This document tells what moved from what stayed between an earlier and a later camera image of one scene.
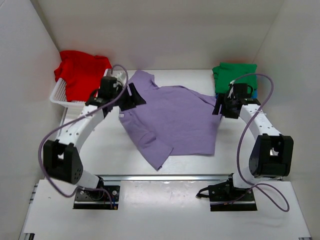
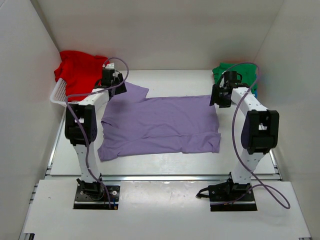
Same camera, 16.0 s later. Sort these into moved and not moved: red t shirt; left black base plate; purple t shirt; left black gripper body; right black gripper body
Moved: purple t shirt; left black gripper body; right black gripper body
Not moved: left black base plate; red t shirt
